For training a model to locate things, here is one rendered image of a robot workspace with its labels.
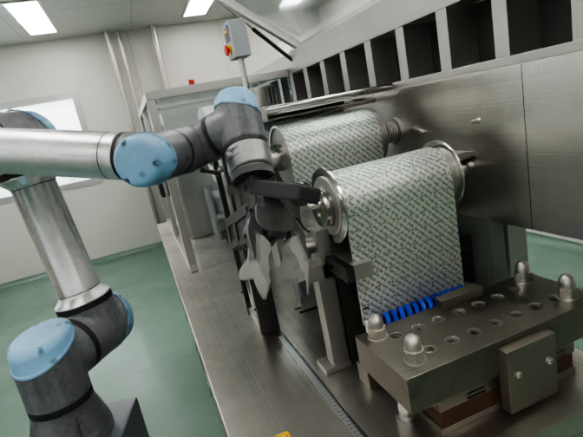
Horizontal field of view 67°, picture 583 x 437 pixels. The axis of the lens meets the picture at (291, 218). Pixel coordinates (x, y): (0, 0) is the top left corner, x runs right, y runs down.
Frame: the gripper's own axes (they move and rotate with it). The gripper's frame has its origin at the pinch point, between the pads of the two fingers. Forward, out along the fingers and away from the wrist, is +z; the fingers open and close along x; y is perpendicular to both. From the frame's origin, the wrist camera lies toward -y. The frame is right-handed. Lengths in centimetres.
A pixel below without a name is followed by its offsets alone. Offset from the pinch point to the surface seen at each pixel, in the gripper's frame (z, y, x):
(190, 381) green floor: -3, 210, -93
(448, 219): -9.5, -8.0, -37.8
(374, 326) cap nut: 7.0, 2.1, -19.0
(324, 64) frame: -81, 23, -59
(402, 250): -5.6, -1.4, -29.5
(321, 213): -15.4, 5.2, -17.2
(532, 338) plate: 15.0, -16.1, -33.5
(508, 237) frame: -8, -5, -71
